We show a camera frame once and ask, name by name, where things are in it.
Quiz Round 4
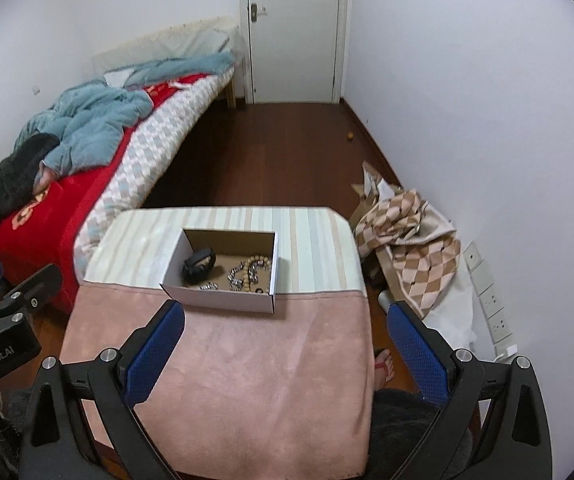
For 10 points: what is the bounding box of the person's foot in red slipper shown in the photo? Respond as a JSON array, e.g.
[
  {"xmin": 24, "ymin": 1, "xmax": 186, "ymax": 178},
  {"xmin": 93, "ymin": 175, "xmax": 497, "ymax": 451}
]
[{"xmin": 373, "ymin": 347, "xmax": 398, "ymax": 391}]

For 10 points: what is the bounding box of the dark fleece cloth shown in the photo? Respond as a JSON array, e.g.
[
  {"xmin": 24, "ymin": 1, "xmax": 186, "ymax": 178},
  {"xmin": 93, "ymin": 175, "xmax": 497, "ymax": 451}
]
[{"xmin": 0, "ymin": 132, "xmax": 63, "ymax": 266}]

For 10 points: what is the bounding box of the wooden bed frame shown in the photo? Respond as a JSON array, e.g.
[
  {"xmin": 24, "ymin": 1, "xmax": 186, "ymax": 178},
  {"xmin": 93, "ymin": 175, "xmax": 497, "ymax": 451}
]
[{"xmin": 224, "ymin": 67, "xmax": 248, "ymax": 108}]

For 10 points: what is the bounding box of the blue quilt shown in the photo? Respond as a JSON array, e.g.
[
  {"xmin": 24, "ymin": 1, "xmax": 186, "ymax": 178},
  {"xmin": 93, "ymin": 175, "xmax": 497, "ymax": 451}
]
[{"xmin": 14, "ymin": 51, "xmax": 235, "ymax": 173}]

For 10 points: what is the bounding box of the wooden bead bracelet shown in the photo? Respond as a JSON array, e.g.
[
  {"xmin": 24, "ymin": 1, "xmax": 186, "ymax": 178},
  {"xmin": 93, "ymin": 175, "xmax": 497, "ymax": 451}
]
[{"xmin": 239, "ymin": 256, "xmax": 272, "ymax": 295}]

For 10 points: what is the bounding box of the white door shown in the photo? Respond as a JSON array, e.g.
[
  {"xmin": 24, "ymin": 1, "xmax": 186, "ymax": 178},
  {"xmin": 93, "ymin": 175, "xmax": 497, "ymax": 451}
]
[{"xmin": 246, "ymin": 0, "xmax": 343, "ymax": 106}]

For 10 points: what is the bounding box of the pale quilted bed cover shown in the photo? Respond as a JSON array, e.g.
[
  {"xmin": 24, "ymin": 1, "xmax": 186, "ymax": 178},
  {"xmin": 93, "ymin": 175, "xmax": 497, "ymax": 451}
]
[{"xmin": 92, "ymin": 17, "xmax": 245, "ymax": 78}]

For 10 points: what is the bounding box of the black band bracelet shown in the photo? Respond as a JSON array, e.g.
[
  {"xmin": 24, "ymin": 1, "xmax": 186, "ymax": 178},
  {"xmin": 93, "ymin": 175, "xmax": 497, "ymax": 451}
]
[{"xmin": 182, "ymin": 248, "xmax": 217, "ymax": 282}]

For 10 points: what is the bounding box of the white cardboard box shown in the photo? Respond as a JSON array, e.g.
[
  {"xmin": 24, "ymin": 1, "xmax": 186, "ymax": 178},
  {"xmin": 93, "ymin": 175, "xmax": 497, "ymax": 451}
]
[{"xmin": 161, "ymin": 228, "xmax": 279, "ymax": 314}]

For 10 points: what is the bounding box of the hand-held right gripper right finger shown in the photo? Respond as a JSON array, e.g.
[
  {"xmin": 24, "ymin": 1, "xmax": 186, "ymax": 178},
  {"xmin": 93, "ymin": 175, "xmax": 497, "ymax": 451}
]
[{"xmin": 387, "ymin": 301, "xmax": 554, "ymax": 480}]

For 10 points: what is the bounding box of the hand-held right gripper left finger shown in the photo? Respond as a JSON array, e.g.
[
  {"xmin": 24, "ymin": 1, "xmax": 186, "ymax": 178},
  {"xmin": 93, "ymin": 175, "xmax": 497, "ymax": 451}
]
[{"xmin": 18, "ymin": 299, "xmax": 188, "ymax": 480}]

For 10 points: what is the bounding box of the pink and striped table cloth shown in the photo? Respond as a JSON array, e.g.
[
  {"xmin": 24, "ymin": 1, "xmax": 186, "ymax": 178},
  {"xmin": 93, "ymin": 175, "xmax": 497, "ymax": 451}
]
[{"xmin": 60, "ymin": 206, "xmax": 375, "ymax": 478}]

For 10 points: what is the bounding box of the white wall socket strip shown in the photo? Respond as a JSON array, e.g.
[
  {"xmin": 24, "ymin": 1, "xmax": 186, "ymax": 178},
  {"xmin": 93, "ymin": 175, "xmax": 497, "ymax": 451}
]
[{"xmin": 463, "ymin": 241, "xmax": 518, "ymax": 356}]

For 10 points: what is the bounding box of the beige checkered cloth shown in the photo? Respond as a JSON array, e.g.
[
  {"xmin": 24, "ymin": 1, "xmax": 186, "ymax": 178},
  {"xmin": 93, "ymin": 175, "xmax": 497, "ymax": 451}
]
[{"xmin": 352, "ymin": 160, "xmax": 462, "ymax": 318}]

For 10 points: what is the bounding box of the checkered bed quilt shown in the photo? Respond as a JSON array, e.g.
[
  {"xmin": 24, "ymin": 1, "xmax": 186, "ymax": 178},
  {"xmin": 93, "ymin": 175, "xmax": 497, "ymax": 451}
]
[{"xmin": 74, "ymin": 76, "xmax": 233, "ymax": 266}]

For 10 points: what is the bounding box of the silver chain bracelet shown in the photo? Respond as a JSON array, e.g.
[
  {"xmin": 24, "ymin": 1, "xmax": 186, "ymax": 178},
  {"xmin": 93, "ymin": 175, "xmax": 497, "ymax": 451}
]
[{"xmin": 227, "ymin": 260, "xmax": 260, "ymax": 292}]

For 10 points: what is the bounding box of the bed with red blanket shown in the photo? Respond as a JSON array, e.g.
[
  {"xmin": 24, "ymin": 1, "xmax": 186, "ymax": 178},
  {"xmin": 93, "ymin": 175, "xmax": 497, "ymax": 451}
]
[{"xmin": 0, "ymin": 74, "xmax": 218, "ymax": 311}]

